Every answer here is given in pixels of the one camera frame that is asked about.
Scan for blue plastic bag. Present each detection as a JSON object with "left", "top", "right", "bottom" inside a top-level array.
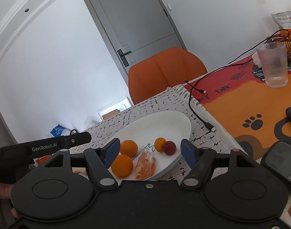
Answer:
[{"left": 50, "top": 124, "right": 66, "bottom": 137}]

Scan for ribbed clear glass cup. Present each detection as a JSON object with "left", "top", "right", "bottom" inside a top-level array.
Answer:
[{"left": 256, "top": 42, "right": 289, "bottom": 88}]

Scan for brown cardboard piece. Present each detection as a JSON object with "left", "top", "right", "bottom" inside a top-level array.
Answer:
[{"left": 101, "top": 109, "right": 120, "bottom": 120}]

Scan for grey patterned tablecloth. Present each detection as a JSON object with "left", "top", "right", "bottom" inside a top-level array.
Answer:
[{"left": 68, "top": 83, "right": 242, "bottom": 189}]

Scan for large orange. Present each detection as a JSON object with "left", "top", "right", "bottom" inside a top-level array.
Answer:
[
  {"left": 111, "top": 154, "right": 134, "bottom": 178},
  {"left": 119, "top": 140, "right": 138, "bottom": 158}
]

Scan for clear snack bag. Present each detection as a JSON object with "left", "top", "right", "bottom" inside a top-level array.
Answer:
[{"left": 271, "top": 11, "right": 291, "bottom": 40}]

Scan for white charger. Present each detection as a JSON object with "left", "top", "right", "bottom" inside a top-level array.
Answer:
[{"left": 252, "top": 54, "right": 263, "bottom": 68}]

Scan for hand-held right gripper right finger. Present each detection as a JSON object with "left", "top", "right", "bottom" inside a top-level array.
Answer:
[{"left": 180, "top": 138, "right": 258, "bottom": 189}]

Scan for small orange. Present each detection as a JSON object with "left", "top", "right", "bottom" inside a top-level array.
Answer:
[{"left": 154, "top": 137, "right": 166, "bottom": 152}]

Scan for white framed board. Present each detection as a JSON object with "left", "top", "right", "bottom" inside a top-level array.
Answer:
[{"left": 97, "top": 97, "right": 133, "bottom": 121}]

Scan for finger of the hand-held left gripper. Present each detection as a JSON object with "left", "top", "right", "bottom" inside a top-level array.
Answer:
[{"left": 61, "top": 132, "right": 92, "bottom": 149}]

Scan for red plum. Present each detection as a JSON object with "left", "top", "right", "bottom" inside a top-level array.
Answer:
[{"left": 162, "top": 141, "right": 177, "bottom": 155}]

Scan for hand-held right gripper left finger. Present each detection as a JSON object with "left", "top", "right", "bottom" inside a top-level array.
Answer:
[{"left": 44, "top": 138, "right": 121, "bottom": 188}]

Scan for black cable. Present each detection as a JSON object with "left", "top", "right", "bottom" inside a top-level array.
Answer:
[
  {"left": 184, "top": 29, "right": 283, "bottom": 94},
  {"left": 188, "top": 75, "right": 217, "bottom": 132}
]

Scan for person's left hand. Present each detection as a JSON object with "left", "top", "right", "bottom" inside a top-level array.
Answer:
[{"left": 0, "top": 182, "right": 19, "bottom": 219}]

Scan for black door handle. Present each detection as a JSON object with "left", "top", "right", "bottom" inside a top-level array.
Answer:
[{"left": 117, "top": 49, "right": 132, "bottom": 67}]

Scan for orange printed mat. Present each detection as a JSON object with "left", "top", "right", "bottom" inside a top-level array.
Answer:
[{"left": 185, "top": 49, "right": 291, "bottom": 229}]

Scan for grey door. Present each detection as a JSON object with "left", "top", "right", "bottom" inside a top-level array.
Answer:
[{"left": 83, "top": 0, "right": 187, "bottom": 77}]

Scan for white ceramic bowl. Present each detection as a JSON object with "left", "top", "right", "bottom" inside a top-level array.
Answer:
[{"left": 98, "top": 110, "right": 192, "bottom": 181}]

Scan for orange box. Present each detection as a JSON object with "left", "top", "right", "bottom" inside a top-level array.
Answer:
[{"left": 35, "top": 155, "right": 52, "bottom": 165}]

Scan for orange chair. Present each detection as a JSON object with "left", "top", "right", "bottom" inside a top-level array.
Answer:
[{"left": 128, "top": 48, "right": 208, "bottom": 105}]

